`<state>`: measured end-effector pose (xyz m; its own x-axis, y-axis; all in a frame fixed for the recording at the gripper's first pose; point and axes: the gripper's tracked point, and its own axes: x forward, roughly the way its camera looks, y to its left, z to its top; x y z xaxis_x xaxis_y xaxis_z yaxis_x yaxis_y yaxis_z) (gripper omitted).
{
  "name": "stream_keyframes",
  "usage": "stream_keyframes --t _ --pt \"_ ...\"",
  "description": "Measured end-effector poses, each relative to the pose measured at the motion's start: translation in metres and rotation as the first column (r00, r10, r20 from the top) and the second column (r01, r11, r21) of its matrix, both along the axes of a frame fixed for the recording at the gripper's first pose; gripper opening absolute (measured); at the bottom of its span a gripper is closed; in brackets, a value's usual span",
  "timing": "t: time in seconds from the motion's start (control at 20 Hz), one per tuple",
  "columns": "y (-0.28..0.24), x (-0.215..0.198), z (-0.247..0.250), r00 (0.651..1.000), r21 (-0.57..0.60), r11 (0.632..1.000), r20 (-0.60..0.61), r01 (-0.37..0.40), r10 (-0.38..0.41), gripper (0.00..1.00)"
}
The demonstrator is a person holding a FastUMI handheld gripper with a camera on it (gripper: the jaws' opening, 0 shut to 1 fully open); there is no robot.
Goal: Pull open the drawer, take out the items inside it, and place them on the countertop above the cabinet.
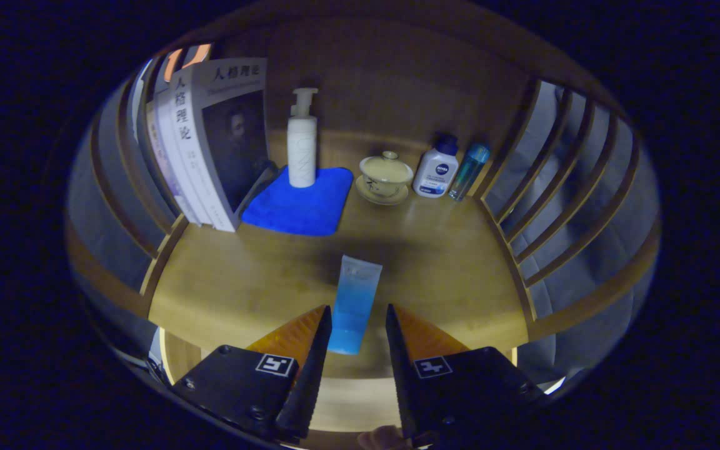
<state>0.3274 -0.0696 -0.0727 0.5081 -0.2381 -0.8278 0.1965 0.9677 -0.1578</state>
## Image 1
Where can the wooden cabinet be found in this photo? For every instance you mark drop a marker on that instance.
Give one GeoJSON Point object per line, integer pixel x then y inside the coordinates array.
{"type": "Point", "coordinates": [385, 81]}

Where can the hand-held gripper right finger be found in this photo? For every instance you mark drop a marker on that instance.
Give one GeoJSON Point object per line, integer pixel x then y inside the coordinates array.
{"type": "Point", "coordinates": [400, 375]}

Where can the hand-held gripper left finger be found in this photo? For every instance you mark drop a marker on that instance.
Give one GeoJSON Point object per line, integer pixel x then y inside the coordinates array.
{"type": "Point", "coordinates": [310, 375]}

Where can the lilac book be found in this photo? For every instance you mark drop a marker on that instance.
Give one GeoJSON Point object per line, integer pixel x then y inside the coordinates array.
{"type": "Point", "coordinates": [161, 165]}

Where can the blue squeeze tube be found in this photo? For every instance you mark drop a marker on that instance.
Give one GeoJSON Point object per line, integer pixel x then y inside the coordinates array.
{"type": "Point", "coordinates": [355, 300]}

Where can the teal slim bottle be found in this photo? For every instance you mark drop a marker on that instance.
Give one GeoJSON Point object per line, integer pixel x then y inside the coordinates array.
{"type": "Point", "coordinates": [469, 169]}

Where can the wooden countertop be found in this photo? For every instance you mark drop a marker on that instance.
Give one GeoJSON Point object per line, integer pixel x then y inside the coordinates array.
{"type": "Point", "coordinates": [260, 281]}

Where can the white pump bottle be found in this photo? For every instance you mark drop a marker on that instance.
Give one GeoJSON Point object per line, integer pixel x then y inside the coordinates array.
{"type": "Point", "coordinates": [302, 153]}

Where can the thick white book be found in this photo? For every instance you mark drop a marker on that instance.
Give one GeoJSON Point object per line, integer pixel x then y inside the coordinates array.
{"type": "Point", "coordinates": [235, 144]}

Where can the thin white book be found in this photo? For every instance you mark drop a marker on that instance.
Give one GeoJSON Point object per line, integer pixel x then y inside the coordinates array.
{"type": "Point", "coordinates": [175, 156]}

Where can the white lotion bottle blue cap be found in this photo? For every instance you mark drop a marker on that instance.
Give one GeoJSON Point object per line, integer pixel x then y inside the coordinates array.
{"type": "Point", "coordinates": [436, 172]}

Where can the lidded tea cup with saucer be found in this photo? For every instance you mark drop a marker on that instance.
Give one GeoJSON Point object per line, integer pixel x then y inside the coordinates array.
{"type": "Point", "coordinates": [385, 175]}

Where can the blue cloth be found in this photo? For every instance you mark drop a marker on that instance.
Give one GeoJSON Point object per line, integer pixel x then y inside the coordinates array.
{"type": "Point", "coordinates": [300, 209]}

